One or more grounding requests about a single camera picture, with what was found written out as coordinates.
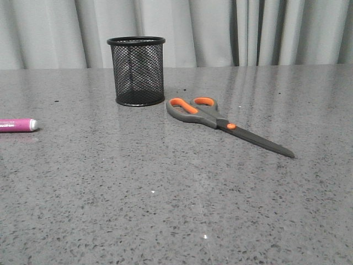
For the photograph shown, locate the grey orange scissors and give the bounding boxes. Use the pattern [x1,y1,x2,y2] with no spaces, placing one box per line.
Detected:
[166,97,295,158]

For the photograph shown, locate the pink marker pen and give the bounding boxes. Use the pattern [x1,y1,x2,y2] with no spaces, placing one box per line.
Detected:
[0,118,39,133]

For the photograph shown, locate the black mesh pen holder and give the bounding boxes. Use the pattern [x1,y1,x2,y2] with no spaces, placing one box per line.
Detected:
[107,36,165,107]

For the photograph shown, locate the grey curtain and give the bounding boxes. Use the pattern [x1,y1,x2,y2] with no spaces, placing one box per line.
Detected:
[1,1,352,70]

